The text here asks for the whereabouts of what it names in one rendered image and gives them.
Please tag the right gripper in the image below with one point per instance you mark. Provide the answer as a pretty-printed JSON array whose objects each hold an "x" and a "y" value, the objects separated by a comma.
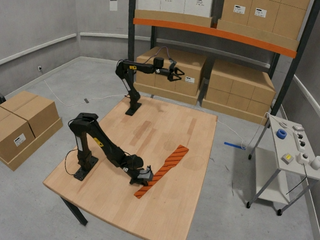
[{"x": 137, "y": 178}]

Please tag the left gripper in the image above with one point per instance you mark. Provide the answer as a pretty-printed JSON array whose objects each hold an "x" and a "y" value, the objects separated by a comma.
[{"x": 169, "y": 72}]

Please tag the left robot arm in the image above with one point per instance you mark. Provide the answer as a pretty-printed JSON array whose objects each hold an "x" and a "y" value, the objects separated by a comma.
[{"x": 122, "y": 72}]

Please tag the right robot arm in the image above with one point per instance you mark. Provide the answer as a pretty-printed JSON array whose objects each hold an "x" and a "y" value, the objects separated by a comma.
[{"x": 80, "y": 128}]

